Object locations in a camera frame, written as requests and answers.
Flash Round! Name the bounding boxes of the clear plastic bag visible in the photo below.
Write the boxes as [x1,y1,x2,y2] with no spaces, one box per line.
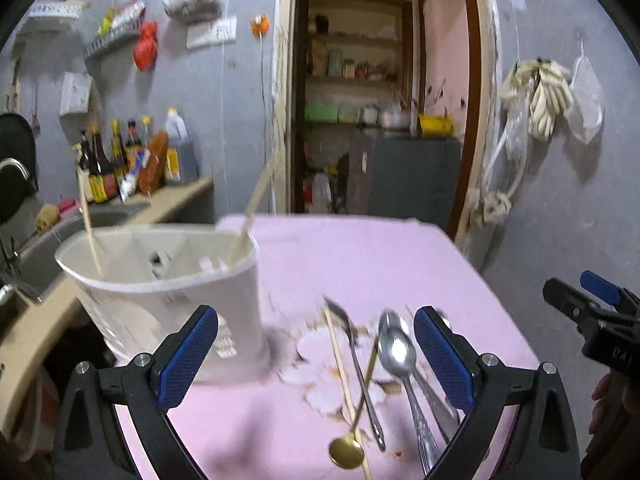
[564,54,605,144]

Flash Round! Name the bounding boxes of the grey cabinet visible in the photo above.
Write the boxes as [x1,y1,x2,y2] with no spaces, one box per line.
[349,132,462,222]

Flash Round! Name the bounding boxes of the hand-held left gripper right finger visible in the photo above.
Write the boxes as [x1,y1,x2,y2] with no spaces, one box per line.
[413,306,583,480]

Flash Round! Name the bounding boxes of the wire wall rack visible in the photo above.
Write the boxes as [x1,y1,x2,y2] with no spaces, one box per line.
[82,29,144,59]

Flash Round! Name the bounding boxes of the wooden pantry shelf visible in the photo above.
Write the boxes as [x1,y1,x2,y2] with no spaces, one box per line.
[299,0,417,216]

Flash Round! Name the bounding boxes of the white wall shelf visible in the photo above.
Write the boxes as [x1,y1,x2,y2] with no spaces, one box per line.
[27,0,89,22]

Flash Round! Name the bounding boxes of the green box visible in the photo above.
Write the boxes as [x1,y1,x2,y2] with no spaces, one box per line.
[305,102,341,122]

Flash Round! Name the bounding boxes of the pink floral tablecloth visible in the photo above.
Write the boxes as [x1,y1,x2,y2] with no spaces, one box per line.
[114,212,542,480]

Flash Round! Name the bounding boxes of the person's right hand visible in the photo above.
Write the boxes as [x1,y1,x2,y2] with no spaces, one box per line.
[589,371,632,436]

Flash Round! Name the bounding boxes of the white pot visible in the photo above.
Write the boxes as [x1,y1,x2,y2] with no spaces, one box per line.
[379,109,411,129]

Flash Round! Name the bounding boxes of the steel faucet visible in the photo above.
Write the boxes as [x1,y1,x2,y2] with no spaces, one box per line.
[0,157,32,262]

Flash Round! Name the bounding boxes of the white squeeze tube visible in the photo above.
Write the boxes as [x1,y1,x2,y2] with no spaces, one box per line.
[118,159,147,199]

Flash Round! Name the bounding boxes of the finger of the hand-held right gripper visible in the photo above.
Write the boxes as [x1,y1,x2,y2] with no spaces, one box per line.
[580,270,627,307]
[543,278,603,333]

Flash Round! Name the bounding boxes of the black wok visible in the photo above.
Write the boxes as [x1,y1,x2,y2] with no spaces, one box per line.
[0,112,39,224]

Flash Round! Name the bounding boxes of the yellow basin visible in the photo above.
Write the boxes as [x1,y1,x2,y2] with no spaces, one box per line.
[418,113,456,136]

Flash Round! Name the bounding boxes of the steel spoon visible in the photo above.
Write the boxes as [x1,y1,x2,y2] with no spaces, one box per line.
[378,310,461,445]
[378,326,442,477]

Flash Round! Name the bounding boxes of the white wall switch socket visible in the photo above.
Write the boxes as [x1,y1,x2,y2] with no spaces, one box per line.
[185,15,238,50]

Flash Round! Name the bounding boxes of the orange sauce pouch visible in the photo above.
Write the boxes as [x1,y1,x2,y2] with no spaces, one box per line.
[138,130,170,195]

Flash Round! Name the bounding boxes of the steel table knife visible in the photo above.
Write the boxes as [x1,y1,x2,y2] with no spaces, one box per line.
[323,296,387,453]

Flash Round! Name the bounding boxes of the red label sauce bottle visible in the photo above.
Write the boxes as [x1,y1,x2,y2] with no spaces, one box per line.
[125,119,144,177]

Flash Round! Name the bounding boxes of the yellow packet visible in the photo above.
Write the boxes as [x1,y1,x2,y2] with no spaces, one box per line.
[97,7,119,37]

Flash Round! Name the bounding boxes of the white hanging gloves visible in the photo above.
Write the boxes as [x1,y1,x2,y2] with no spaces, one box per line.
[529,59,574,142]

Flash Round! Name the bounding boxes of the wooden chopstick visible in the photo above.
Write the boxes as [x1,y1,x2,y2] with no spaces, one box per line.
[76,169,105,277]
[323,309,374,480]
[226,150,284,267]

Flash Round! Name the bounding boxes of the yellow cap sauce bottle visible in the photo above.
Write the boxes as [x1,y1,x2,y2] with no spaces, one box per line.
[110,120,129,187]

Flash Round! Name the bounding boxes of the white electrical box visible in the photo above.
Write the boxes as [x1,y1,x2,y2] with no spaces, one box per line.
[59,72,94,117]

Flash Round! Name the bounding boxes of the large dark sauce bottle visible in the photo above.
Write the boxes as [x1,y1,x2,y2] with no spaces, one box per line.
[89,124,119,204]

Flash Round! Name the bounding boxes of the kitchen sink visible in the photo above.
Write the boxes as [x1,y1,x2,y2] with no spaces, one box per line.
[19,204,152,292]

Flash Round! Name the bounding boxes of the gold spoon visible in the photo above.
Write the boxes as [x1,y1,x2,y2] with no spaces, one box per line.
[328,345,381,470]

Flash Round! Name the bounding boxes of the knotted white cloth rope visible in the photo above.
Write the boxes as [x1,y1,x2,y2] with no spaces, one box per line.
[466,59,532,227]

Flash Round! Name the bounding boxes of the red plastic bag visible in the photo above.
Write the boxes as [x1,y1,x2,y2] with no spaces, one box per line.
[133,20,160,72]

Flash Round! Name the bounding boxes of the clear plastic jug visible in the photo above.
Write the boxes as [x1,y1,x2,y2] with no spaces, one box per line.
[311,172,334,212]

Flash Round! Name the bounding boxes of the large dark oil jug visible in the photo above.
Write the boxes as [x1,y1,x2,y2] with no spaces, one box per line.
[164,107,199,184]

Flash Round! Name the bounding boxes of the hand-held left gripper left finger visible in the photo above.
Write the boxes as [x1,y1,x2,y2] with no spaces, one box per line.
[52,304,221,480]

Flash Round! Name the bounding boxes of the white plastic utensil holder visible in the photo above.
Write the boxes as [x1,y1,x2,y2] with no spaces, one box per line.
[54,224,274,387]

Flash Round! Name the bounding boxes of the wooden door frame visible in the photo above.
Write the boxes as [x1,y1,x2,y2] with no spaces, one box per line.
[272,0,503,267]

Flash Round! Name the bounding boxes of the yellow sponge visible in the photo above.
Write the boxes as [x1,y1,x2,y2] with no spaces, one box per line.
[34,204,61,231]

